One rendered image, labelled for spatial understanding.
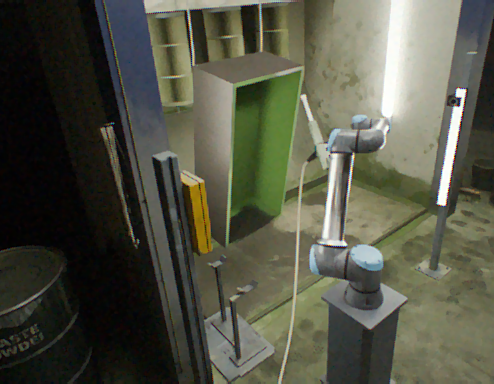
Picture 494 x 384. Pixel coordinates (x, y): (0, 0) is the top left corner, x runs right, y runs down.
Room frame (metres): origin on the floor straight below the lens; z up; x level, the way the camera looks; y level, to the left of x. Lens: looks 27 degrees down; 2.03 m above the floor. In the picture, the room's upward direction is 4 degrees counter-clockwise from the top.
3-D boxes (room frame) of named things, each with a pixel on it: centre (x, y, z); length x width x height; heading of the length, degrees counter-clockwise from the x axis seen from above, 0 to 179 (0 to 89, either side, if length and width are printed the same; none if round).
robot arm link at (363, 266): (1.52, -0.52, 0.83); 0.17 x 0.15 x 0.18; 67
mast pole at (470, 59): (2.46, -1.39, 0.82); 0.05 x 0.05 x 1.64; 36
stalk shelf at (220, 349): (1.16, 0.13, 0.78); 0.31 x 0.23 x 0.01; 36
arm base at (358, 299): (1.52, -0.53, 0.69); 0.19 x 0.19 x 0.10
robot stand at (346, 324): (1.52, -0.53, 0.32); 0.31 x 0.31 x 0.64; 36
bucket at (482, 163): (3.80, -2.54, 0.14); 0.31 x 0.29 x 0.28; 126
